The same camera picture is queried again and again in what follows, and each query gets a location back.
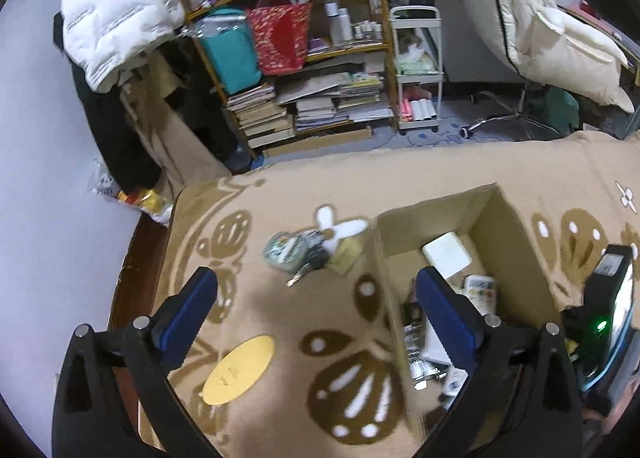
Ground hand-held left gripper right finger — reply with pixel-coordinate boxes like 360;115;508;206
415;266;584;458

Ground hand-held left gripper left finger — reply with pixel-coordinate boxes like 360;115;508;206
51;266;221;458

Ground white remote with coloured buttons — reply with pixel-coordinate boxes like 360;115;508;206
462;275;497;316

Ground grey rounded adapter box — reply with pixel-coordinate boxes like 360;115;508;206
422;232;473;280

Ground cardboard box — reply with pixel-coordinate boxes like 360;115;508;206
375;183;586;449

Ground silver foil packet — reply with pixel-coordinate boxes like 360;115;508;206
405;323;447;390

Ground yellow round disc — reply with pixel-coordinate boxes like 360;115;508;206
201;335;276;406

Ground round green tin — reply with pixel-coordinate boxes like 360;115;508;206
263;232;308;273

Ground tan paper card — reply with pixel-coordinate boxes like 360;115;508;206
327;240;362;275

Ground pile of snack packets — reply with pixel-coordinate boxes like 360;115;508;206
90;163;173;226

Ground tan printed blanket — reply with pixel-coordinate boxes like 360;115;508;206
107;130;640;458

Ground black key bunch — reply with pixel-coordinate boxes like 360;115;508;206
286;246;328;287

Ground brown cardboard sheets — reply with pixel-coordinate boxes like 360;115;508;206
117;58;233;194

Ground black hanging garment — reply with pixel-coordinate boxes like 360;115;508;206
52;13;163;194

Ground green bag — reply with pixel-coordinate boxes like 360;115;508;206
542;87;581;131

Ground metal chair base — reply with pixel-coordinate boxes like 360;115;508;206
460;88;561;139

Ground flat long cardboard piece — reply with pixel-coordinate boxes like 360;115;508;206
262;125;373;158

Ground stack of books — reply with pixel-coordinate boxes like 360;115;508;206
225;70;396;149

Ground white trolley cart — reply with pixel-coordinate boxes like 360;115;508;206
389;6;443;134

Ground teal bag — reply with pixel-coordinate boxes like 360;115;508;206
197;8;263;95

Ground wooden shelf rack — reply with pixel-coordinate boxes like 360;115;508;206
165;0;401;161

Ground red patterned bag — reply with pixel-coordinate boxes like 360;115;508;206
245;0;313;76

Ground cream padded chair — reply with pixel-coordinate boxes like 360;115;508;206
452;0;636;114

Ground row of small jars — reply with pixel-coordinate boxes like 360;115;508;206
352;20;383;41

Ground tall white bottle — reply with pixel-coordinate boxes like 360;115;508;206
324;0;340;46

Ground white puffer jacket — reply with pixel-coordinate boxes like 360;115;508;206
60;0;186;93

